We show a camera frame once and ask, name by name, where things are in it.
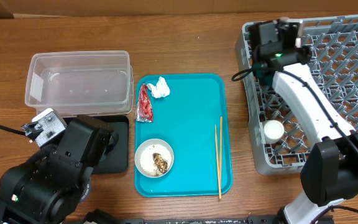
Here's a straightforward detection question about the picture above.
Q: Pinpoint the small white cup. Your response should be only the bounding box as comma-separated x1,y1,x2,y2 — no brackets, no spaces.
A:
263,119,285,144

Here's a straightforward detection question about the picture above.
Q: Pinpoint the red foil wrapper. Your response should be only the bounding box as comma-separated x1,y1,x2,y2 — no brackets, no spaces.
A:
135,84,154,123

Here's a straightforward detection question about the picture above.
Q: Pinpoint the white tissue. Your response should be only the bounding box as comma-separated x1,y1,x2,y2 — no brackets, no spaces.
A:
147,77,170,98

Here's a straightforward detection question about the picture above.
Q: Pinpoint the wooden chopstick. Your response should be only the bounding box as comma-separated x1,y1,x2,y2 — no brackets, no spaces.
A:
214,124,222,200

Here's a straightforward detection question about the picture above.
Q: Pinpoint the pink plate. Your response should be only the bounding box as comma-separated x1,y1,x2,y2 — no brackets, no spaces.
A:
278,17,304,49

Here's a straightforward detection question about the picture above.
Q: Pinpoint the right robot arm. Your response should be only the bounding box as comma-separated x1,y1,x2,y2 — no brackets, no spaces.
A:
249,19,358,223

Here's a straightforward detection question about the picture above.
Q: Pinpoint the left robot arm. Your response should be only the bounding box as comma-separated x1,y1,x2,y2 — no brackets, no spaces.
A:
0,108,114,223

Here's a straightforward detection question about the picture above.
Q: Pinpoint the grey dishwasher rack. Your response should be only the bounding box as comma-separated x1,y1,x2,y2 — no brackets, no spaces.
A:
243,15,358,175

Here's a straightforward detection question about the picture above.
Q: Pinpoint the clear plastic bin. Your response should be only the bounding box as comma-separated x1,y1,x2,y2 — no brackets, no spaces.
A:
24,50,134,117

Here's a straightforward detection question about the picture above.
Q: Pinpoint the black plastic tray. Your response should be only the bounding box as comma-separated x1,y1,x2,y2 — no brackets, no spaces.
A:
50,114,129,177

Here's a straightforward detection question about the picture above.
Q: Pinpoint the grey bowl with food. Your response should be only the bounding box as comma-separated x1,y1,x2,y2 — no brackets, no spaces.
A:
134,139,174,178

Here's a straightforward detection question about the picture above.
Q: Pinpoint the teal plastic tray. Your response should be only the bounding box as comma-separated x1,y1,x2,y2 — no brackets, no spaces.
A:
134,73,233,197

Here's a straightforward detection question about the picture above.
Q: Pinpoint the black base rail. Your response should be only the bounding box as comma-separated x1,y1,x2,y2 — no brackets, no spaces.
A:
80,209,278,224

